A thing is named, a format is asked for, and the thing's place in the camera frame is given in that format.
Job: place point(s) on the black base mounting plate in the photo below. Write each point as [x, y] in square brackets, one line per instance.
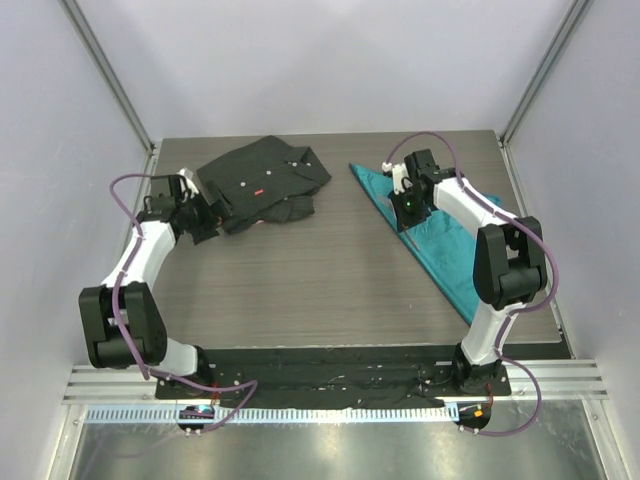
[373, 377]

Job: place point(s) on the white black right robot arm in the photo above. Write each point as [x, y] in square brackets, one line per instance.
[509, 266]

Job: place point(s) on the dark pinstriped shirt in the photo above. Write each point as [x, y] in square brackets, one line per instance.
[268, 181]

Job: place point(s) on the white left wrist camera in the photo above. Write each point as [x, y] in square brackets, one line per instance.
[189, 188]

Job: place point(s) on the aluminium frame rail right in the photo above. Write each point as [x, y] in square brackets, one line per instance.
[558, 44]

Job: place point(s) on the aluminium frame post left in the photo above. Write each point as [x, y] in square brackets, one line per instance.
[94, 48]

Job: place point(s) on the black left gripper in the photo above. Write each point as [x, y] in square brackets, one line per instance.
[220, 208]

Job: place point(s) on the silver metal fork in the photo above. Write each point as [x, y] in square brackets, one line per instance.
[388, 204]

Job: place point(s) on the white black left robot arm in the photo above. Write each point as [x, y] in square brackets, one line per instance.
[121, 321]

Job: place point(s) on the white slotted cable duct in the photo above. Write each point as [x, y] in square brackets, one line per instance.
[194, 414]

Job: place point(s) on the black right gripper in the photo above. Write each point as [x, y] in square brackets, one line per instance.
[405, 221]

